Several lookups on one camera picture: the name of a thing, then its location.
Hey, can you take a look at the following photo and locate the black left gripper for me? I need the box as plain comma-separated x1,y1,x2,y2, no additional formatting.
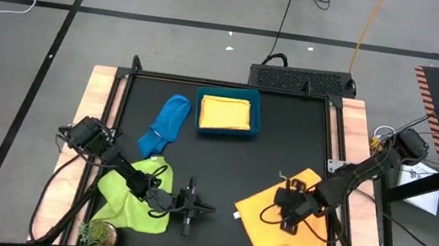
169,174,221,241

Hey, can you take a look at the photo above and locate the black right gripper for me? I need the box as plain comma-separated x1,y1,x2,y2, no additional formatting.
270,175,325,239

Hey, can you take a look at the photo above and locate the orange microfiber towel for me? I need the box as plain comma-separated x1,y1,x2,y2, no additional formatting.
228,158,338,246
197,94,254,136

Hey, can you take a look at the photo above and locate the green microfiber towel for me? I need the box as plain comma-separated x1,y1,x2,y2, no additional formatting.
88,148,178,237

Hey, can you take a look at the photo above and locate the blue microfiber towel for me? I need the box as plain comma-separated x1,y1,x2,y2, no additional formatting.
136,89,195,164

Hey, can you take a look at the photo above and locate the teal plastic bin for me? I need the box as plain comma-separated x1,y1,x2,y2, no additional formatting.
191,81,266,142

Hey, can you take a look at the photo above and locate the small potted plant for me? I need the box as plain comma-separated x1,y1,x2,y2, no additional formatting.
76,217,121,246

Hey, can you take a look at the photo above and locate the black perforated computer case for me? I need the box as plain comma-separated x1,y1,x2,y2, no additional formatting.
248,59,359,100

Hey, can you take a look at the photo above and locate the white paper sheet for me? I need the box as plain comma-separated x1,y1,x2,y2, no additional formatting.
393,159,439,217

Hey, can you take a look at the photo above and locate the yellow cable connector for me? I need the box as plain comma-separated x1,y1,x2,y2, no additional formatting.
367,135,384,156

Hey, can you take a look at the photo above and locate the white cable coil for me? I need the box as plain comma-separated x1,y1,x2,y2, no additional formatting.
372,123,399,141

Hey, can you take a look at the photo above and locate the black cable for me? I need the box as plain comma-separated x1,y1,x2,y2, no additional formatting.
382,71,439,148
26,144,88,246
347,187,439,246
266,0,297,68

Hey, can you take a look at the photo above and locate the black metal table frame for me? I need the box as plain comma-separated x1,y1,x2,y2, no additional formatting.
29,44,408,246

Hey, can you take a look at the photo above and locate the yellow cable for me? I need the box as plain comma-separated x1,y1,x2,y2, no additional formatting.
347,0,387,79

